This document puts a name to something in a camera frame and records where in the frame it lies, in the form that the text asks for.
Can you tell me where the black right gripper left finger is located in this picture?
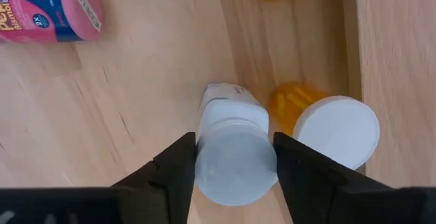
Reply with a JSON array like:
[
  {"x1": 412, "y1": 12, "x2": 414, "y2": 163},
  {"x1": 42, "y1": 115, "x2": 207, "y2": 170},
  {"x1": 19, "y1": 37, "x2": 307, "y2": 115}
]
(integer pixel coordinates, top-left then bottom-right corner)
[{"x1": 112, "y1": 131, "x2": 198, "y2": 224}]

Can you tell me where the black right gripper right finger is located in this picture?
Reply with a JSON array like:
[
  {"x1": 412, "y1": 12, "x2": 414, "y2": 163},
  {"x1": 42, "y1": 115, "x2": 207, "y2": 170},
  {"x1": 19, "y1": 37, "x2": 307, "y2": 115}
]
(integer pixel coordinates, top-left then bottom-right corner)
[{"x1": 273, "y1": 131, "x2": 411, "y2": 224}]

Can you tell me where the orange pill bottle white cap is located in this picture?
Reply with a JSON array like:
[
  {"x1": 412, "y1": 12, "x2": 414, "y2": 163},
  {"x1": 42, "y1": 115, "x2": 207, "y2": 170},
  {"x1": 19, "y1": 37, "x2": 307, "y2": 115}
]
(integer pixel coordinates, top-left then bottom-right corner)
[{"x1": 267, "y1": 82, "x2": 381, "y2": 171}]

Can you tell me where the white plastic medicine bottle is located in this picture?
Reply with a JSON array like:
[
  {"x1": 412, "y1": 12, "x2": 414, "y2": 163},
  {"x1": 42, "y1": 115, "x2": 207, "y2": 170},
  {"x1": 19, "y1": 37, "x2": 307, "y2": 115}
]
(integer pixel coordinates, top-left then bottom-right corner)
[{"x1": 194, "y1": 82, "x2": 279, "y2": 207}]

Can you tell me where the red blue white bottle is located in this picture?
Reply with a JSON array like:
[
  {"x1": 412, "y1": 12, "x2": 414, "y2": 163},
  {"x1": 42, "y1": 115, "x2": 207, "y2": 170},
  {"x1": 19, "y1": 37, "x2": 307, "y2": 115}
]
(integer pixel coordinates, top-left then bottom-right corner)
[{"x1": 0, "y1": 0, "x2": 105, "y2": 45}]

